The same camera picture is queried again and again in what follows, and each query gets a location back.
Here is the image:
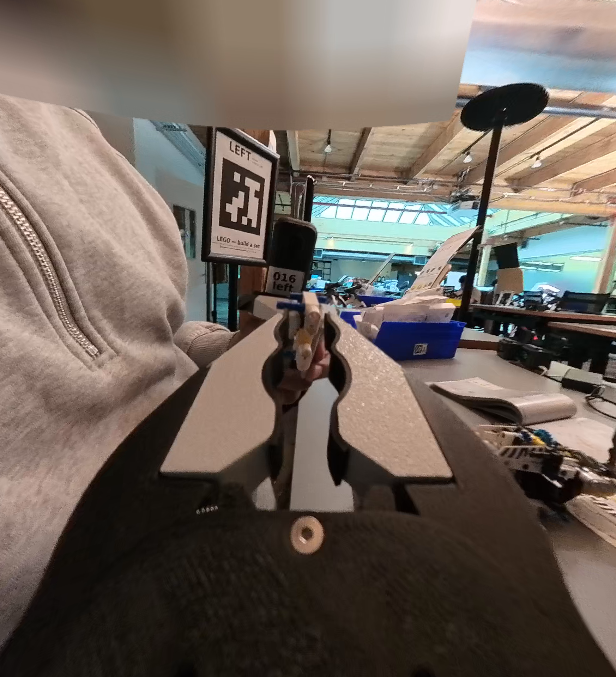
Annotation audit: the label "person's left hand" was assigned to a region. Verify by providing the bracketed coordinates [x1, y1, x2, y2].
[279, 346, 332, 405]

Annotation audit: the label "black computer monitor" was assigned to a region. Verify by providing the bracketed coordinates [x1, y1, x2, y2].
[558, 291, 611, 314]

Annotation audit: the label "black metal frame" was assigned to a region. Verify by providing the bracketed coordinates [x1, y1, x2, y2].
[286, 173, 315, 223]

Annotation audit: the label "framed marker sign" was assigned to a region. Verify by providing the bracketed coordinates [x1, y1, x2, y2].
[201, 127, 280, 265]

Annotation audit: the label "open instruction manual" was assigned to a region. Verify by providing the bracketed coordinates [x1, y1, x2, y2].
[541, 418, 616, 466]

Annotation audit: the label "flat metal air duct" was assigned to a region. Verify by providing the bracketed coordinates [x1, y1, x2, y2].
[461, 0, 616, 101]

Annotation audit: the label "white instruction booklet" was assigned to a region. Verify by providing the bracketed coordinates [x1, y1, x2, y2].
[430, 377, 578, 426]

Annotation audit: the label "person in grey hoodie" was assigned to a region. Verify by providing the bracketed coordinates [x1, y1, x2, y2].
[0, 90, 200, 672]

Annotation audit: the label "black device box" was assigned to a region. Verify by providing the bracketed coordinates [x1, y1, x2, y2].
[499, 338, 552, 371]

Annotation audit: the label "black cable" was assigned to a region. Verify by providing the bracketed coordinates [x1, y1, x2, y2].
[583, 386, 616, 419]

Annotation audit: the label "long wooden desk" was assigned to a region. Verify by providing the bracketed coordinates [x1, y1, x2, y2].
[469, 303, 616, 371]

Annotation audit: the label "leaning instruction card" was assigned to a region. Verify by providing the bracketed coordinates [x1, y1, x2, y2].
[411, 226, 482, 292]

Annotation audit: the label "dark wall sign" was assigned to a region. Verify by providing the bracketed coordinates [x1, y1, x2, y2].
[173, 205, 197, 259]

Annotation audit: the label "black mechanical device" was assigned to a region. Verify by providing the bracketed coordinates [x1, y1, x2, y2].
[319, 283, 372, 310]

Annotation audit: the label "zebra striped lego helicopter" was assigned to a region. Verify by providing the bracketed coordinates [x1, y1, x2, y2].
[477, 398, 616, 524]

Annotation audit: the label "black and beige panel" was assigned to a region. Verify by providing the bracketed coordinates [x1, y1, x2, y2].
[493, 242, 525, 305]

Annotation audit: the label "black pole with toothed disc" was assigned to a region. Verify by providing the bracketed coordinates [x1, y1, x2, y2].
[456, 83, 549, 323]

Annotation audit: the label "skylight windows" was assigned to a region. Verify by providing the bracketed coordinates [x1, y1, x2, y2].
[312, 196, 478, 223]

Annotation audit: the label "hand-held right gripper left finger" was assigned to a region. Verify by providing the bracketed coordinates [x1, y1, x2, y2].
[160, 313, 283, 496]

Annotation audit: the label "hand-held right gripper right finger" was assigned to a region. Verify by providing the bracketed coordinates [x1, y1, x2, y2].
[323, 312, 454, 486]

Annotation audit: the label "black power adapter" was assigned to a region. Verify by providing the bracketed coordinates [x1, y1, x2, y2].
[559, 367, 605, 392]

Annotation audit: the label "white yellow blue lego assembly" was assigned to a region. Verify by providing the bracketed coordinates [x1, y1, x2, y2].
[278, 291, 324, 372]

